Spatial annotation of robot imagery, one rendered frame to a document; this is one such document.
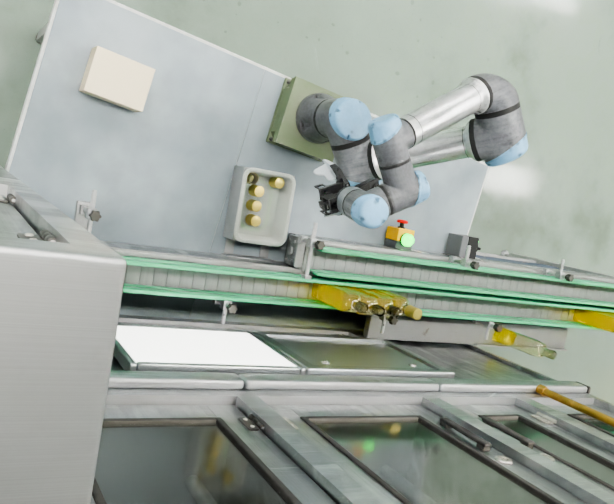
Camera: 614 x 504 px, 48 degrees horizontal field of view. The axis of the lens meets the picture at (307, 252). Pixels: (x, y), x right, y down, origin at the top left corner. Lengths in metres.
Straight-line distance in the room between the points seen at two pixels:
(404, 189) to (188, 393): 0.65
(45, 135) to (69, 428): 1.41
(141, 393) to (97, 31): 1.02
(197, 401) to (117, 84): 0.90
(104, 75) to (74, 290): 1.37
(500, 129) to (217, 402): 0.97
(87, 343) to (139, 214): 1.44
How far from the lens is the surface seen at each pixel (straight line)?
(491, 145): 1.85
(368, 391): 1.70
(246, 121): 2.13
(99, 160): 2.01
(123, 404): 1.42
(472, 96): 1.75
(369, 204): 1.53
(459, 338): 2.54
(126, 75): 1.95
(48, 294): 0.60
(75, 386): 0.63
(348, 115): 1.94
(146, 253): 1.93
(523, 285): 2.70
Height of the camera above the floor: 2.72
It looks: 60 degrees down
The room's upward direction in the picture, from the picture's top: 110 degrees clockwise
